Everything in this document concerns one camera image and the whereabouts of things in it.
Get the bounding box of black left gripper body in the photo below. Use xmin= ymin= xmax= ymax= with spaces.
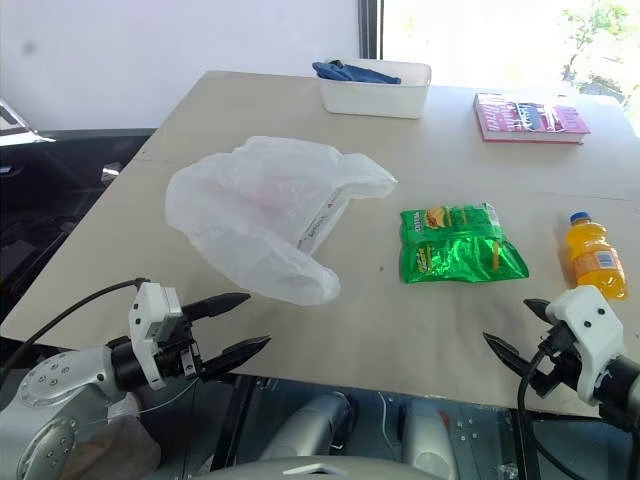
xmin=153 ymin=315 xmax=207 ymax=385

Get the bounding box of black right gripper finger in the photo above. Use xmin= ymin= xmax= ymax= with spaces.
xmin=523 ymin=297 xmax=554 ymax=332
xmin=482 ymin=331 xmax=532 ymax=375

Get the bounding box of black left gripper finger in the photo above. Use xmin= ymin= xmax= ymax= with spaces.
xmin=180 ymin=292 xmax=252 ymax=324
xmin=201 ymin=335 xmax=272 ymax=384

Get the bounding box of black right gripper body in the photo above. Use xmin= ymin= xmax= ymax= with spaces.
xmin=521 ymin=324 xmax=585 ymax=400

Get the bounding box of black table leg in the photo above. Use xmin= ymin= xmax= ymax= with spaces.
xmin=212 ymin=373 xmax=257 ymax=480

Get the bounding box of orange juice bottle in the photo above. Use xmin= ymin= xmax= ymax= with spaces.
xmin=565 ymin=210 xmax=628 ymax=301

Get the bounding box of translucent white plastic bag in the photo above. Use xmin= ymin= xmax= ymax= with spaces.
xmin=165 ymin=135 xmax=399 ymax=306

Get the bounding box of grey rounded shape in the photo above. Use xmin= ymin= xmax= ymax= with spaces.
xmin=259 ymin=392 xmax=362 ymax=467
xmin=399 ymin=398 xmax=462 ymax=480

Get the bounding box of green snack bag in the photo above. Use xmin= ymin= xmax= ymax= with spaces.
xmin=398 ymin=201 xmax=530 ymax=286

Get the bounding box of silver robot torso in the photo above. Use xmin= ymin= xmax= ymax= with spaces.
xmin=197 ymin=453 xmax=401 ymax=480

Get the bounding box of white box with red print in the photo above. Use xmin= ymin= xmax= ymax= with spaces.
xmin=295 ymin=185 xmax=357 ymax=252

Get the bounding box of pink book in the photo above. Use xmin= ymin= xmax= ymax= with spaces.
xmin=472 ymin=91 xmax=592 ymax=146

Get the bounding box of black glossy furniture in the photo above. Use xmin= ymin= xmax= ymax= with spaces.
xmin=0 ymin=98 xmax=158 ymax=324

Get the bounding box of white plastic bin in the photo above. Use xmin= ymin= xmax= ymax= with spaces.
xmin=318 ymin=57 xmax=433 ymax=120

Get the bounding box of blue cloth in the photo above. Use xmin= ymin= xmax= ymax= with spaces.
xmin=312 ymin=58 xmax=404 ymax=86

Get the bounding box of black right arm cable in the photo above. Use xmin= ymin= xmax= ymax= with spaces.
xmin=516 ymin=344 xmax=569 ymax=480

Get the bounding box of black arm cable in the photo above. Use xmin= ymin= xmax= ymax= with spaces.
xmin=0 ymin=277 xmax=150 ymax=374
xmin=516 ymin=344 xmax=569 ymax=480

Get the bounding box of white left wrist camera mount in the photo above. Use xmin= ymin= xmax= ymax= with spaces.
xmin=128 ymin=281 xmax=182 ymax=392

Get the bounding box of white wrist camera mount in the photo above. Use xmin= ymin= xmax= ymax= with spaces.
xmin=128 ymin=281 xmax=182 ymax=392
xmin=544 ymin=285 xmax=626 ymax=407

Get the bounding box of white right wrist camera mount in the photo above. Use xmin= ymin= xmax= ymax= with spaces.
xmin=544 ymin=285 xmax=626 ymax=407

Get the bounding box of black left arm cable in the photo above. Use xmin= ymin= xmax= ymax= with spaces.
xmin=0 ymin=277 xmax=150 ymax=374

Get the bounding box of dark window frame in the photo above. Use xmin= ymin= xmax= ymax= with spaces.
xmin=356 ymin=0 xmax=385 ymax=60

